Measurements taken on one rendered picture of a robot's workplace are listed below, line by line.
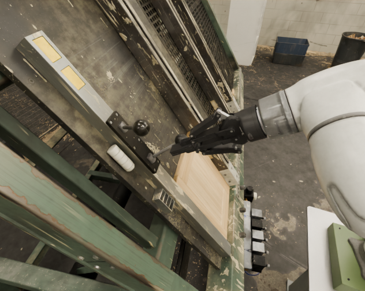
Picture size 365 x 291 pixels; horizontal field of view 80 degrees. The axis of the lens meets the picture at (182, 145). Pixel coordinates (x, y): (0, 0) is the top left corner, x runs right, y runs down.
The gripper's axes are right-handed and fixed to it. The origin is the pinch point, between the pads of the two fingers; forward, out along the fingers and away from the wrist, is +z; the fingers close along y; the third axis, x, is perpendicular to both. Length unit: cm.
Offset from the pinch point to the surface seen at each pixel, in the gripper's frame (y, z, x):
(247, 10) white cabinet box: 56, -2, 428
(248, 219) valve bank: 76, 12, 25
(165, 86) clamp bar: -6.1, 12.5, 33.7
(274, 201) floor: 160, 17, 94
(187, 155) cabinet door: 18.6, 14.3, 20.3
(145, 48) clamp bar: -21.1, 10.5, 33.7
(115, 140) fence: -10.5, 14.0, -2.5
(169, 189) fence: 12.0, 12.3, -1.8
